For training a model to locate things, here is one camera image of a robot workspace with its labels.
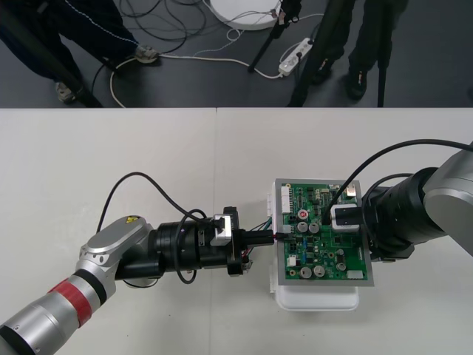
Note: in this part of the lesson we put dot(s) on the white power strip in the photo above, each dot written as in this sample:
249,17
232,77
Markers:
295,55

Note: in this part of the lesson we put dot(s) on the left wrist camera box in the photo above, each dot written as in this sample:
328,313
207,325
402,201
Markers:
221,233

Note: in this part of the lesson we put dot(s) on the green circuit board grey frame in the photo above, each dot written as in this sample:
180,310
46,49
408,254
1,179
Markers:
314,251

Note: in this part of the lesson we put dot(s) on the silver and black right arm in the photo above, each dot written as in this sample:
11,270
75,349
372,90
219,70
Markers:
451,192

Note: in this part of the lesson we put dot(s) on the person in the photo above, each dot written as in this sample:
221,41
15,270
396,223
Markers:
92,22
366,37

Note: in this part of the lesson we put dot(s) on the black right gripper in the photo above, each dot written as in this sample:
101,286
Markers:
388,254

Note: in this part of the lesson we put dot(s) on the silver and black left arm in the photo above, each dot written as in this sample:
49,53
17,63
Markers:
111,236

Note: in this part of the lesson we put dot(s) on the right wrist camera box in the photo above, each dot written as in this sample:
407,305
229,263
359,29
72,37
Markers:
345,218

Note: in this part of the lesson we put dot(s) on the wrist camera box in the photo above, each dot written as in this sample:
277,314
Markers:
345,218
221,233

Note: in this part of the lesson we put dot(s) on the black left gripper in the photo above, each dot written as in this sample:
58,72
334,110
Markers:
236,259

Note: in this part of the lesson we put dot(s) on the white round base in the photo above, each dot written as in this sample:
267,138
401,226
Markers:
247,15

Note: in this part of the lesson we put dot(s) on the milky plastic box with lid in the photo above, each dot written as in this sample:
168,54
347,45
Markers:
318,299

